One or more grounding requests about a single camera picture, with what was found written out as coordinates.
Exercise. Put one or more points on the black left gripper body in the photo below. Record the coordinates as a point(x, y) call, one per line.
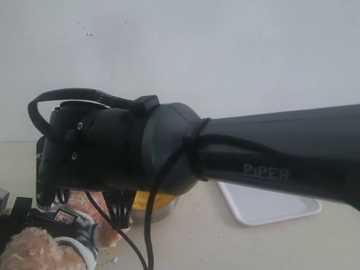
point(13, 223)

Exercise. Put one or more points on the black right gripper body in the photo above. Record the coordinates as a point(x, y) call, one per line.
point(62, 196)

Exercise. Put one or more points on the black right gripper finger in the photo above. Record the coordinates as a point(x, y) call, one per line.
point(119, 205)
point(60, 223)

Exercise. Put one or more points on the plush teddy bear striped shirt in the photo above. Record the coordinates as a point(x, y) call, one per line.
point(35, 248)

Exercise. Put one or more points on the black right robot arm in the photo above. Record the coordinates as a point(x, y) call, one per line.
point(93, 141)

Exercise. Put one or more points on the steel bowl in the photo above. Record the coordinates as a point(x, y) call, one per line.
point(163, 207)

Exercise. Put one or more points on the white rectangular plastic tray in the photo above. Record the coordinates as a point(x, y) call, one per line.
point(255, 207)

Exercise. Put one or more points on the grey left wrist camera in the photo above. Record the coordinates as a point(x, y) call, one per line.
point(4, 195)

